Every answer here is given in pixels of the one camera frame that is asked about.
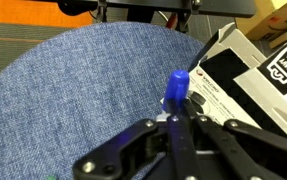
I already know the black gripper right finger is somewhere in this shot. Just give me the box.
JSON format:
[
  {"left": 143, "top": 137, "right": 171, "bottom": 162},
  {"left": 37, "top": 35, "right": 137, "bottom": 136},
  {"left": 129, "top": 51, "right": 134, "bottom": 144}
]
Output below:
[{"left": 182, "top": 97, "right": 287, "bottom": 180}]

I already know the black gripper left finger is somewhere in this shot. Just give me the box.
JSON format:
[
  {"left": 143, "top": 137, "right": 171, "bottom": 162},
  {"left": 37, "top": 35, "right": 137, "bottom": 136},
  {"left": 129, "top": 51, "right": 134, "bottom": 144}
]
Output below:
[{"left": 72, "top": 99, "right": 197, "bottom": 180}]

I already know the blue marker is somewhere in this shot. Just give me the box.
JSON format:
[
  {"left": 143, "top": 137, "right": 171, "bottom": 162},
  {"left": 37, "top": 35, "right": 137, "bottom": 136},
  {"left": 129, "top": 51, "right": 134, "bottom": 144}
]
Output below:
[{"left": 162, "top": 69, "right": 191, "bottom": 113}]

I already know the white black Velcro box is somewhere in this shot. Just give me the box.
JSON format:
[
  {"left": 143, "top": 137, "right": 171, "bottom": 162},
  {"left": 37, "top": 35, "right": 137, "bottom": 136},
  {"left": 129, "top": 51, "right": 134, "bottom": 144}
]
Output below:
[{"left": 186, "top": 21, "right": 287, "bottom": 146}]

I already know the blue cloth covered round table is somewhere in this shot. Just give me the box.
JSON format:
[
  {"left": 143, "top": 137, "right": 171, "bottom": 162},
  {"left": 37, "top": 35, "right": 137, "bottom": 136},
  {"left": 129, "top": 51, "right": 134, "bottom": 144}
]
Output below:
[{"left": 0, "top": 21, "right": 207, "bottom": 180}]

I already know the brown cardboard box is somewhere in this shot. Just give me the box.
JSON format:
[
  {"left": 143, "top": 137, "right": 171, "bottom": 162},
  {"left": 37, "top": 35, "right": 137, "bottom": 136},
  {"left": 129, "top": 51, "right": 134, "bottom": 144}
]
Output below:
[{"left": 234, "top": 0, "right": 287, "bottom": 50}]

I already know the black breadboard robot table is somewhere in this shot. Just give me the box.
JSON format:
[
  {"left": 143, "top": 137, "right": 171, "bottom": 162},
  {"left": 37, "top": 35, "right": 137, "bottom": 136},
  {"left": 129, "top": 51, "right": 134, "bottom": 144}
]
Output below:
[{"left": 29, "top": 0, "right": 258, "bottom": 20}]

